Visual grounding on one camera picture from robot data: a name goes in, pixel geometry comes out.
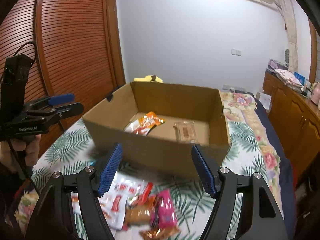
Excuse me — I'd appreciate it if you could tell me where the clear brown snack packet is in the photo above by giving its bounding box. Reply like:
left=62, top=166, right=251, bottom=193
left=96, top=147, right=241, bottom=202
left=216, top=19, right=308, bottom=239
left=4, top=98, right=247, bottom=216
left=174, top=121, right=197, bottom=144

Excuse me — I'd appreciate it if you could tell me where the orange white snack packet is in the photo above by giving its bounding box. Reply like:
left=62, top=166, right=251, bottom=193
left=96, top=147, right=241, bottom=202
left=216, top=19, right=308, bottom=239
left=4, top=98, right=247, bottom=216
left=124, top=112, right=165, bottom=136

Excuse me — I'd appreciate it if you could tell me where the pink snack packet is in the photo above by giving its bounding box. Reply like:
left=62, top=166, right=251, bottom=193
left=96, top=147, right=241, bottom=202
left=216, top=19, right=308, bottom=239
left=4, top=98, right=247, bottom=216
left=150, top=189, right=177, bottom=229

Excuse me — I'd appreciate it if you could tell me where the person's left hand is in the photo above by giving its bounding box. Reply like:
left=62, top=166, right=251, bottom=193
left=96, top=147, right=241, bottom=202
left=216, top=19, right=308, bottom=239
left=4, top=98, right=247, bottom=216
left=0, top=134, right=42, bottom=173

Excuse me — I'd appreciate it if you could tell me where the white red snack packet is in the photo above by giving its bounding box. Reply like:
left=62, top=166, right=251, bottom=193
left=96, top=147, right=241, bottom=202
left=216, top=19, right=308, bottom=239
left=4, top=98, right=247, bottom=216
left=71, top=172, right=154, bottom=230

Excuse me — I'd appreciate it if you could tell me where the green leaf pattern cloth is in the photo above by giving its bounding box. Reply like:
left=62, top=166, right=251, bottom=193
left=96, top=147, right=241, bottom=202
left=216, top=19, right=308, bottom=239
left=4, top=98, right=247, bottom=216
left=31, top=119, right=266, bottom=239

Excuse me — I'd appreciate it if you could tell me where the brown cardboard box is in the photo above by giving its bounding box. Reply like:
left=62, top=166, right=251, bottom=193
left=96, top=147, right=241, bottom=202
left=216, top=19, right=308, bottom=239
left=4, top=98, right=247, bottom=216
left=83, top=82, right=231, bottom=179

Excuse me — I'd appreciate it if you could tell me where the orange brown snack packet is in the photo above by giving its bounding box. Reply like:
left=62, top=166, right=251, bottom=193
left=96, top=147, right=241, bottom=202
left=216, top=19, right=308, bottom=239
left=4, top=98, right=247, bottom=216
left=124, top=195, right=180, bottom=239

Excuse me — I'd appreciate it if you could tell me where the floral bed sheet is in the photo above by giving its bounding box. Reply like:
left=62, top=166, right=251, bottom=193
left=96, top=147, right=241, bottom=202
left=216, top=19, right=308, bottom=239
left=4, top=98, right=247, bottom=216
left=4, top=90, right=288, bottom=240

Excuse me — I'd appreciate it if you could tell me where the wooden slatted wardrobe door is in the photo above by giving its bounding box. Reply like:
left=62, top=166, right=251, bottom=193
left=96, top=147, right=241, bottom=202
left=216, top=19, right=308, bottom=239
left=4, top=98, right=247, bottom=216
left=0, top=0, right=126, bottom=156

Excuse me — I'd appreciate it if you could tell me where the yellow pikachu plush toy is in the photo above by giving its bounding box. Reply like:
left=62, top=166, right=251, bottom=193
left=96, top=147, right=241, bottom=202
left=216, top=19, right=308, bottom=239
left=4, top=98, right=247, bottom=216
left=133, top=75, right=163, bottom=83

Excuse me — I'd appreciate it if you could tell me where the wooden sideboard cabinet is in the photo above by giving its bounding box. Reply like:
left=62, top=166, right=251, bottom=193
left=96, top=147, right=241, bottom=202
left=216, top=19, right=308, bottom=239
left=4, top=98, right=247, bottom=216
left=263, top=72, right=319, bottom=178

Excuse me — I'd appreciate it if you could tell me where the folded floral cloth stack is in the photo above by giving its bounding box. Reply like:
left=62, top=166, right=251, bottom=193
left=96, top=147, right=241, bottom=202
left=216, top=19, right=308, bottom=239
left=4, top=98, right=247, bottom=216
left=275, top=69, right=302, bottom=87

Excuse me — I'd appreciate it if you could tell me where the pink kettle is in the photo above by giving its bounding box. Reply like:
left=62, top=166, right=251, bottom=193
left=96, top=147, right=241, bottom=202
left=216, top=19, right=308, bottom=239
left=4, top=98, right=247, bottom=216
left=310, top=82, right=320, bottom=105

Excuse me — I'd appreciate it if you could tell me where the small white desk fan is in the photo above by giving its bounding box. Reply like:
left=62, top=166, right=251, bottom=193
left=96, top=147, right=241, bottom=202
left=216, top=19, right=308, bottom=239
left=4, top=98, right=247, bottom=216
left=285, top=49, right=290, bottom=66

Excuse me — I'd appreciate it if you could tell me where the beige floral curtain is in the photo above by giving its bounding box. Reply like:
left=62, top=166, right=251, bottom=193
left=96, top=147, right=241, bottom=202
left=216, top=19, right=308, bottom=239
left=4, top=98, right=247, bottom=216
left=278, top=0, right=298, bottom=73

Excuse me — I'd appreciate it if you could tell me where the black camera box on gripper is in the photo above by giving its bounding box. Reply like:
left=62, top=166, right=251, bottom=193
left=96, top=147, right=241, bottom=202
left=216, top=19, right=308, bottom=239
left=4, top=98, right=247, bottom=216
left=1, top=54, right=34, bottom=121

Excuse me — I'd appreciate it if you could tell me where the white wall switch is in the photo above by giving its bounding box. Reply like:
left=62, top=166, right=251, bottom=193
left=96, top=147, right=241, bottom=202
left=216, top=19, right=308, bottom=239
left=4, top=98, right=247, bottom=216
left=231, top=49, right=241, bottom=56

